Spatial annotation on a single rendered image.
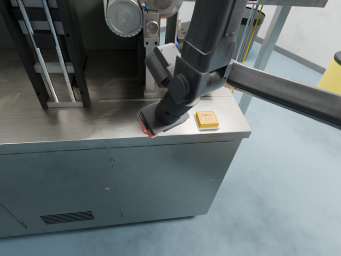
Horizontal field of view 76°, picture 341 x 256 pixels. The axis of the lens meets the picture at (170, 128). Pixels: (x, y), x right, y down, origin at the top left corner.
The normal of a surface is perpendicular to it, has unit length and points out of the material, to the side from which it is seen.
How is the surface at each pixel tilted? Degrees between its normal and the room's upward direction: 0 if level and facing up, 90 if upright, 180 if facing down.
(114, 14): 90
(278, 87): 45
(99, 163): 90
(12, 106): 0
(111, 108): 0
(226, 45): 94
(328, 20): 90
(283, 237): 0
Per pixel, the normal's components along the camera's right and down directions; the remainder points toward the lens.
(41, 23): 0.14, 0.72
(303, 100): -0.49, -0.22
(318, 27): -0.79, 0.39
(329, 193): 0.08, -0.70
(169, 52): 0.33, -0.38
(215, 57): 0.60, 0.65
